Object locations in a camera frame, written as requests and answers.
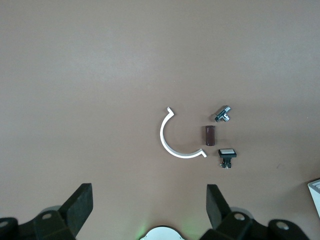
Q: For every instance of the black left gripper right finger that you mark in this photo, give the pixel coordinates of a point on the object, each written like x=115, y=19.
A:
x=217, y=210

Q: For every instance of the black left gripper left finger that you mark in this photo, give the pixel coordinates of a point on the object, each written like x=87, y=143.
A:
x=75, y=210

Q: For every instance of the white drawer cabinet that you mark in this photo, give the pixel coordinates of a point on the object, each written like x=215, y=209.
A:
x=315, y=195

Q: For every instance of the black square white-faced push button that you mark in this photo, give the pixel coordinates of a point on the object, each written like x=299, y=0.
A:
x=227, y=152

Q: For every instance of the dark brown rectangular block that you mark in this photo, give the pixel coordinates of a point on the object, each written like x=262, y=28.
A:
x=208, y=135

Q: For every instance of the shiny metal valve fitting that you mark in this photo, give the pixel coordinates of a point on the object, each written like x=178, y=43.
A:
x=222, y=114

